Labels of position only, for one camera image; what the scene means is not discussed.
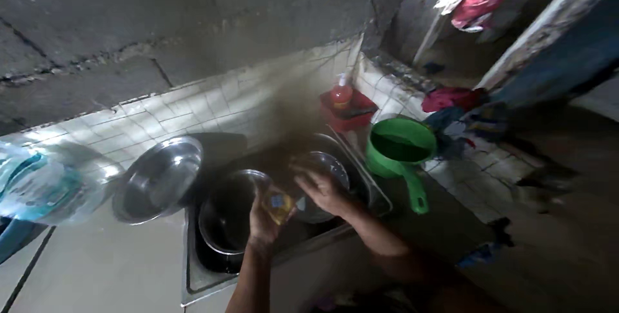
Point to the person's left hand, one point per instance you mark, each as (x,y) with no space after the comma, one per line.
(262,223)

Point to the person's right hand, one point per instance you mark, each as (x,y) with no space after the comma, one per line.
(331,198)

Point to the person's right fingers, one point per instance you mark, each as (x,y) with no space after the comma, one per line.
(307,176)

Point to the person's left fingers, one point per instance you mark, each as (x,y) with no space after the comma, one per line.
(256,202)

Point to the yellow packet with blue print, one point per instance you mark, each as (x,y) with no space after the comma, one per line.
(278,206)

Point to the person's right forearm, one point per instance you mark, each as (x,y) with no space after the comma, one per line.
(387,240)

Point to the person's left forearm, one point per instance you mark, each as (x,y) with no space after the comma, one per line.
(252,274)

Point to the round metal bowl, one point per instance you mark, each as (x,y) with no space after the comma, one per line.
(338,173)

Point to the round metal pot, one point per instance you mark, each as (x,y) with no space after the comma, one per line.
(225,216)

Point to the red plastic tray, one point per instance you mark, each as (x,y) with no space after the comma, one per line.
(349,114)

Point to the red soap pump bottle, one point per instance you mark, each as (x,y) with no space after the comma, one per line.
(342,94)

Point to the metal sink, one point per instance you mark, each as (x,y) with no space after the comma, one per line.
(209,280)

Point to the large silver metal basin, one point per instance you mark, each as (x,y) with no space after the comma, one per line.
(162,182)

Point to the green plastic dipper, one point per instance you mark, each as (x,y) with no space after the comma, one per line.
(411,170)

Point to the person's body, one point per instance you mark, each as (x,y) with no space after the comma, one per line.
(372,301)

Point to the pile of dark clothes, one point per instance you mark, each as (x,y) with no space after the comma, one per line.
(459,127)

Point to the crimson cloth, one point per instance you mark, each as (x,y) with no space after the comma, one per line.
(452,99)

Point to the blue plastic wrapper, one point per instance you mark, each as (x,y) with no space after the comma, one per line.
(479,255)

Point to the clear teal plastic bag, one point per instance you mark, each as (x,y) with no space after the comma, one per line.
(43,187)

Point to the blue plastic container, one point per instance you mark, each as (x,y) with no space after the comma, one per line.
(17,238)

